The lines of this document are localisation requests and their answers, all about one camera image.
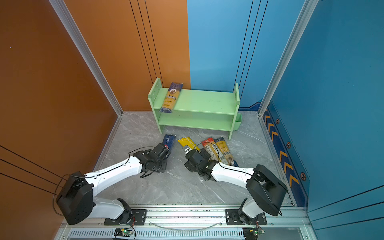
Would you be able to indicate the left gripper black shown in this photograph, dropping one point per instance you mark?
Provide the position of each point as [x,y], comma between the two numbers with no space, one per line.
[165,164]

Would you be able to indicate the aluminium front rail frame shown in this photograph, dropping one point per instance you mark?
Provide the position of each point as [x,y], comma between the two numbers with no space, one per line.
[194,222]

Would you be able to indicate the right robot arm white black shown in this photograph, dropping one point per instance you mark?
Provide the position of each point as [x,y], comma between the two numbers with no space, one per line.
[266,190]

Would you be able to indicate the green two-tier wooden shelf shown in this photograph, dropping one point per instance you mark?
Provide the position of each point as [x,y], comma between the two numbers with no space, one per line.
[218,111]

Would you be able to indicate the blue Barilla spaghetti box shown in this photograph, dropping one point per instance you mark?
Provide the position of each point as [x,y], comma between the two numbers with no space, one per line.
[168,141]

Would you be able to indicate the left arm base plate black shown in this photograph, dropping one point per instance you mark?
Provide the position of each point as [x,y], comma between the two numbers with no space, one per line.
[135,217]

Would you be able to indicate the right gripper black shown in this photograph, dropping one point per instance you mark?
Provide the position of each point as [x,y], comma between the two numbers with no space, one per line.
[189,167]

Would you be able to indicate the red spaghetti bag white label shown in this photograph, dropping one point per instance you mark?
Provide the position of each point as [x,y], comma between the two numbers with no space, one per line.
[212,148]

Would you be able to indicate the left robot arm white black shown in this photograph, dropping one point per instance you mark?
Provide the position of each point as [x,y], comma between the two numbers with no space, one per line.
[78,200]

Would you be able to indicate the yellow Pastatime spaghetti bag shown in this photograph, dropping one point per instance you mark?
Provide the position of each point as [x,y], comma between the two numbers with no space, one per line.
[188,145]

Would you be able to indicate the right circuit board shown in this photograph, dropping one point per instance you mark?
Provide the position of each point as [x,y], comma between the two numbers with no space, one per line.
[252,233]

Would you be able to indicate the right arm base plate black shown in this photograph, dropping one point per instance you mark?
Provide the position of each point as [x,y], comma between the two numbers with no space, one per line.
[234,217]

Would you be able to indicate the Ankara spaghetti bag blue yellow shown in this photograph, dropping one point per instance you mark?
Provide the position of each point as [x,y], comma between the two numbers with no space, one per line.
[171,97]

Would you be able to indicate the left green circuit board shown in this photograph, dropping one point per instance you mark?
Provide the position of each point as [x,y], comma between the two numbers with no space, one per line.
[124,233]

